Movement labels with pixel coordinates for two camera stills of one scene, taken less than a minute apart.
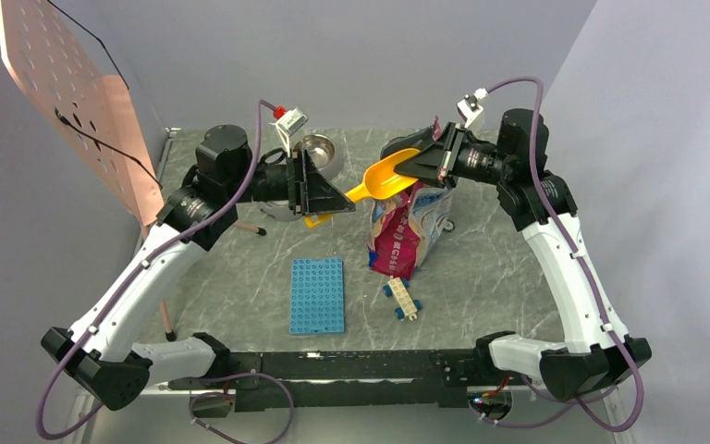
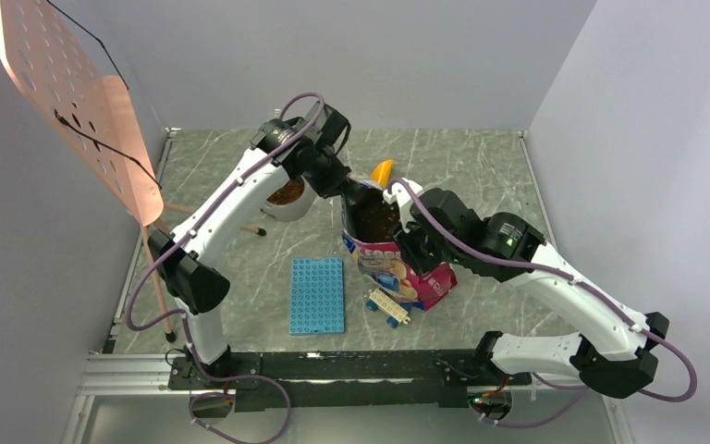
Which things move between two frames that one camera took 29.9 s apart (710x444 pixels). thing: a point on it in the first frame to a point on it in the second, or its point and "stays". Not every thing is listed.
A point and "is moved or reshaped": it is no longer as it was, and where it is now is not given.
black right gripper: [437, 163] to [406, 238]
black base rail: [301, 380] stays
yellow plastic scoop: [383, 177] is moved or reshaped
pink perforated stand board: [94, 111] stays
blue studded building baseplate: [317, 300] stays
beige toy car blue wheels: [406, 306] to [395, 313]
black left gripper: [309, 191] to [332, 185]
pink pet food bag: [405, 228] is moved or reshaped
